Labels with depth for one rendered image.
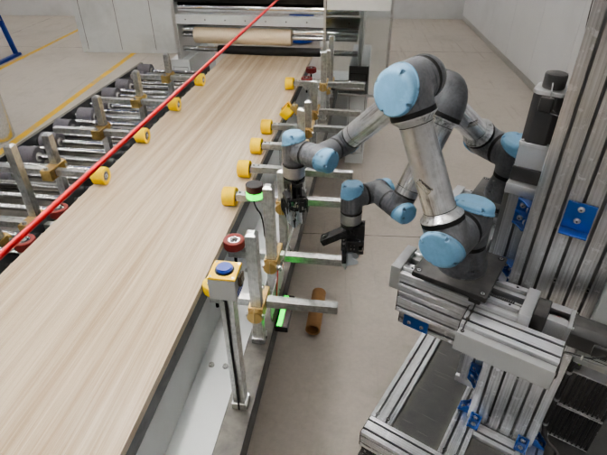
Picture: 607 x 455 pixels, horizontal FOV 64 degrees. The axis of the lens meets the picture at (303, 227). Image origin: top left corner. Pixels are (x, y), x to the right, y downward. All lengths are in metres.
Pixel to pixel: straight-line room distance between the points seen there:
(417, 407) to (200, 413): 0.95
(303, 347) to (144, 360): 1.32
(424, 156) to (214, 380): 1.01
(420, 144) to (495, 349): 0.60
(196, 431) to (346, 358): 1.16
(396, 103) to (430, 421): 1.39
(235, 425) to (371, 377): 1.14
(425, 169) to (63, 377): 1.10
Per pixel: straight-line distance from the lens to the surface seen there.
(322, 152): 1.46
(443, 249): 1.29
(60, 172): 2.45
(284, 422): 2.37
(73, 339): 1.60
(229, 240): 1.84
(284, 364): 2.56
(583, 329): 1.55
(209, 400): 1.69
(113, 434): 1.34
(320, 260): 1.80
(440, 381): 2.30
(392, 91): 1.20
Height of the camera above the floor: 1.96
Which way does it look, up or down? 34 degrees down
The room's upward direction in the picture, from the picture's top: straight up
